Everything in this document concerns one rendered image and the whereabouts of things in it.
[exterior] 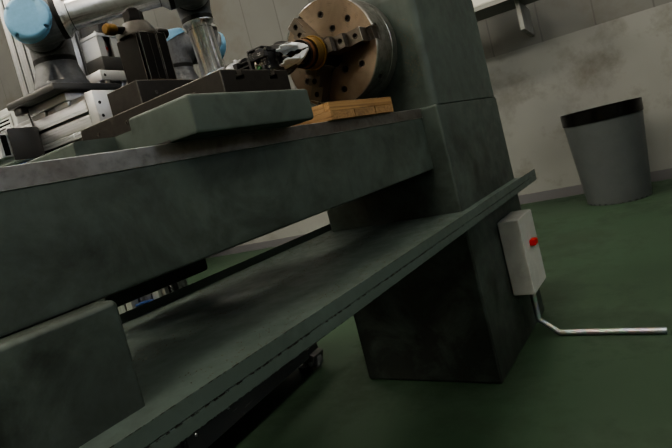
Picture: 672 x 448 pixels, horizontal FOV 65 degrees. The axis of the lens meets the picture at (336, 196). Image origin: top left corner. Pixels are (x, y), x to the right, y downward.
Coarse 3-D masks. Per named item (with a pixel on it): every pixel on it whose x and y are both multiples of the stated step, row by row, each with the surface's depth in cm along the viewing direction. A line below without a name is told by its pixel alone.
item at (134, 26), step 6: (126, 24) 106; (132, 24) 105; (138, 24) 106; (144, 24) 106; (150, 24) 108; (126, 30) 105; (132, 30) 105; (138, 30) 105; (144, 30) 105; (150, 30) 106; (156, 30) 108; (120, 36) 106; (126, 36) 105
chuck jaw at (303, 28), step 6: (294, 18) 151; (300, 18) 155; (294, 24) 152; (300, 24) 151; (306, 24) 153; (294, 30) 152; (300, 30) 149; (306, 30) 149; (312, 30) 152; (294, 36) 150; (300, 36) 147; (306, 36) 146; (318, 36) 151
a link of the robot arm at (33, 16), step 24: (24, 0) 134; (48, 0) 136; (72, 0) 139; (96, 0) 140; (120, 0) 141; (144, 0) 144; (168, 0) 145; (192, 0) 148; (24, 24) 134; (48, 24) 135; (72, 24) 140; (96, 24) 144; (48, 48) 145
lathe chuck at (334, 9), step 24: (336, 0) 147; (312, 24) 153; (336, 24) 149; (360, 24) 145; (384, 24) 150; (360, 48) 146; (384, 48) 147; (336, 72) 152; (360, 72) 148; (384, 72) 150; (336, 96) 153; (360, 96) 150
